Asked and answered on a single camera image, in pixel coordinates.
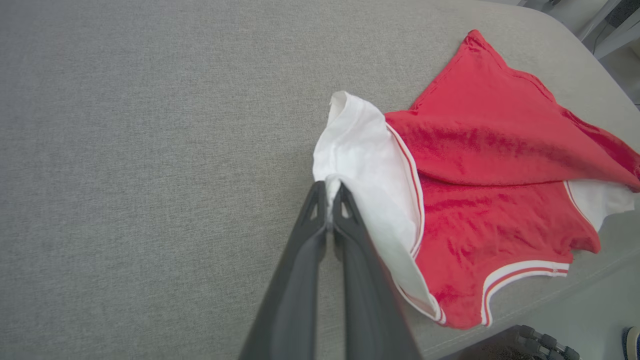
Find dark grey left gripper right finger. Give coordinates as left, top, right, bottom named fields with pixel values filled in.
left=332, top=182, right=424, bottom=360

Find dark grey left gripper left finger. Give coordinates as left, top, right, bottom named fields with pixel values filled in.
left=239, top=181, right=329, bottom=360

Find red and white basketball jersey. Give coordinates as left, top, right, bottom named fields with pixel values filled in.
left=312, top=29, right=640, bottom=331

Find blue shoe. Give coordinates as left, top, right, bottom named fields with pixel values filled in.
left=622, top=326, right=640, bottom=360

